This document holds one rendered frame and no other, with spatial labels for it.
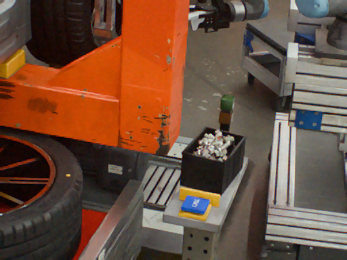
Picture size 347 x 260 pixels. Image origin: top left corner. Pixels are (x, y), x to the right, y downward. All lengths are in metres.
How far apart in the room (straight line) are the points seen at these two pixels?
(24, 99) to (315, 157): 1.24
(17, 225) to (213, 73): 2.44
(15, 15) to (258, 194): 1.32
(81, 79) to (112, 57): 0.13
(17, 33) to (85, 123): 0.35
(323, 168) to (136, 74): 1.05
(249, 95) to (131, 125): 1.83
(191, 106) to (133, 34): 1.72
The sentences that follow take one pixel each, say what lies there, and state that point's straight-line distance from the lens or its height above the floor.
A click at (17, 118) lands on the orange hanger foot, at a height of 0.56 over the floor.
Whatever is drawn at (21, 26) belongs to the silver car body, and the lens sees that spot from 2.75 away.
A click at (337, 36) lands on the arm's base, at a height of 0.85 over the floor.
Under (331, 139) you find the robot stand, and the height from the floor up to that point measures 0.21.
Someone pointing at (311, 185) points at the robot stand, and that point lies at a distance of 3.19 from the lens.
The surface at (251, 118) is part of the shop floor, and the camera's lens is 4.12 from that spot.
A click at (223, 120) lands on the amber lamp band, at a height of 0.59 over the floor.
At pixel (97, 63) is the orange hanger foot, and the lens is 2.59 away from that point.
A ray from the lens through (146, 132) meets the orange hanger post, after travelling 2.60.
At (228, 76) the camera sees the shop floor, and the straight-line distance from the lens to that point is 4.56.
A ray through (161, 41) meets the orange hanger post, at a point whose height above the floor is 0.89.
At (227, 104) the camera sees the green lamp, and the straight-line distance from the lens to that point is 2.71.
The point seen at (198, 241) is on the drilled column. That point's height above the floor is 0.29.
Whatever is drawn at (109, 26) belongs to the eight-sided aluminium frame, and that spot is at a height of 0.78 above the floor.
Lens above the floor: 1.78
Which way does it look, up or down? 26 degrees down
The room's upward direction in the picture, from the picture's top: 5 degrees clockwise
